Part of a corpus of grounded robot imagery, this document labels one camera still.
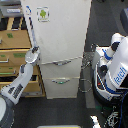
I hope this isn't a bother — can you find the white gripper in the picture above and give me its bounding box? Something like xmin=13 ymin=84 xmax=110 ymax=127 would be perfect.
xmin=25 ymin=47 xmax=40 ymax=64

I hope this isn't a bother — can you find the white refrigerator door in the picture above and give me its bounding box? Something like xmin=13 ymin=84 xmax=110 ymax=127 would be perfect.
xmin=21 ymin=0 xmax=91 ymax=63

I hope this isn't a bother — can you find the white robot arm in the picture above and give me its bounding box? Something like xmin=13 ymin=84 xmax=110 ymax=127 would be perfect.
xmin=0 ymin=47 xmax=40 ymax=128

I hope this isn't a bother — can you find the white fridge bottom drawer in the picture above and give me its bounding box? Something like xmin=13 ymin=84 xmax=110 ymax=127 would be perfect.
xmin=43 ymin=78 xmax=79 ymax=99

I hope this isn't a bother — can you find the white fridge drawer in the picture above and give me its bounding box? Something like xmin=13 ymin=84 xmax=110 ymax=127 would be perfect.
xmin=40 ymin=57 xmax=82 ymax=79
xmin=43 ymin=78 xmax=79 ymax=99

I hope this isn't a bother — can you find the white fridge middle drawer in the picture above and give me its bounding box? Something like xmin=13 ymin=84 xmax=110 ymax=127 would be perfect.
xmin=40 ymin=57 xmax=82 ymax=79

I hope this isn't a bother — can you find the wooden drawer cabinet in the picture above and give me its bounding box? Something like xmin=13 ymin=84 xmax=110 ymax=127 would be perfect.
xmin=0 ymin=17 xmax=45 ymax=97

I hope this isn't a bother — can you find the green android sticker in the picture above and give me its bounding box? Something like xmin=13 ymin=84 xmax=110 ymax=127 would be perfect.
xmin=37 ymin=7 xmax=49 ymax=22

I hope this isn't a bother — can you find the grey box on cabinet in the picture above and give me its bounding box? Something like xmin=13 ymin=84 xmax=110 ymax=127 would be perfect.
xmin=0 ymin=5 xmax=24 ymax=17

